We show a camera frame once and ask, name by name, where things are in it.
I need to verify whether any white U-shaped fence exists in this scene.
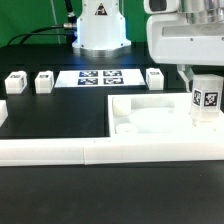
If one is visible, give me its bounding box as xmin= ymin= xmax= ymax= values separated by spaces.
xmin=0 ymin=99 xmax=224 ymax=168

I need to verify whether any white sheet with tags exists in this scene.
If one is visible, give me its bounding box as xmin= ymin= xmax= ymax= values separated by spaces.
xmin=55 ymin=69 xmax=145 ymax=88

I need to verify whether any thin grey cable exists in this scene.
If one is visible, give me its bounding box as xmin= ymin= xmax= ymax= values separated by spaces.
xmin=49 ymin=0 xmax=62 ymax=45

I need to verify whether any white square table top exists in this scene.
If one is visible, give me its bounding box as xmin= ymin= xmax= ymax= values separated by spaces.
xmin=108 ymin=93 xmax=224 ymax=136

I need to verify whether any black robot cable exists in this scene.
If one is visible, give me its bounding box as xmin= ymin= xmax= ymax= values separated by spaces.
xmin=6 ymin=0 xmax=78 ymax=47

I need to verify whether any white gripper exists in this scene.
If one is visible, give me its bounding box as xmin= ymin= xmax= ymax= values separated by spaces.
xmin=146 ymin=13 xmax=224 ymax=92

